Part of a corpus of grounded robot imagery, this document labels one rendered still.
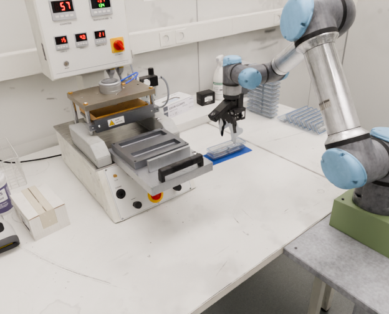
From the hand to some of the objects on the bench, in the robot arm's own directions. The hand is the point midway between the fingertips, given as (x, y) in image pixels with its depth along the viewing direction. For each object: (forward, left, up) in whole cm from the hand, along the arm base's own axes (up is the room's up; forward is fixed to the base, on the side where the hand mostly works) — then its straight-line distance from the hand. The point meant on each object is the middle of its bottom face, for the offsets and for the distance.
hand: (226, 138), depth 154 cm
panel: (-5, +46, -9) cm, 47 cm away
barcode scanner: (+23, +90, -10) cm, 94 cm away
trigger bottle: (+40, -44, +1) cm, 60 cm away
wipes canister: (+38, +84, -8) cm, 92 cm away
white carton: (+47, -12, 0) cm, 49 cm away
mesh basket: (+61, +81, -7) cm, 102 cm away
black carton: (+41, -33, 0) cm, 53 cm away
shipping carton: (+21, +77, -9) cm, 80 cm away
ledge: (+43, -31, -4) cm, 53 cm away
